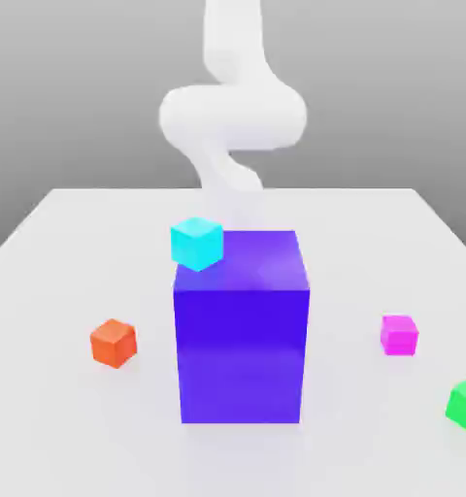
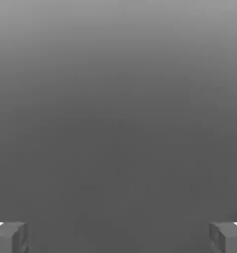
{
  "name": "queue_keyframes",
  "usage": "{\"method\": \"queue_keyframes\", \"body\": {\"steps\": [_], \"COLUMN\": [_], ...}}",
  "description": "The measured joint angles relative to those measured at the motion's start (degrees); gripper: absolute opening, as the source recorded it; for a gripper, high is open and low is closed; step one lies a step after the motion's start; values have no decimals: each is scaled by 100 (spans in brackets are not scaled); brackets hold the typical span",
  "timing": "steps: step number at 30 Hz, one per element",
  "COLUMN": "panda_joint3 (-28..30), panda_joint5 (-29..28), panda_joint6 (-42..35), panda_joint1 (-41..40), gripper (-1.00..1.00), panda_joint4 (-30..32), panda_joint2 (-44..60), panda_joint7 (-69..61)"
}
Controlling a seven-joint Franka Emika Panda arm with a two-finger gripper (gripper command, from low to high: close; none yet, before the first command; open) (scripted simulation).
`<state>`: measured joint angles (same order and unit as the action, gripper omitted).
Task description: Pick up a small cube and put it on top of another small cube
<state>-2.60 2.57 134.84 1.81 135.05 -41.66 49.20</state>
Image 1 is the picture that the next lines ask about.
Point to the small magenta cube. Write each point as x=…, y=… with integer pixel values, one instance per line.
x=399, y=336

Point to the small orange cube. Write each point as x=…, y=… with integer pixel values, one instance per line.
x=113, y=344

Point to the large purple box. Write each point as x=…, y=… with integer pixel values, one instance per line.
x=240, y=349

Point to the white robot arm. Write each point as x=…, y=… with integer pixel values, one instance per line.
x=233, y=116

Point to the small cyan cube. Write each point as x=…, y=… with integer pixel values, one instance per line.
x=196, y=244

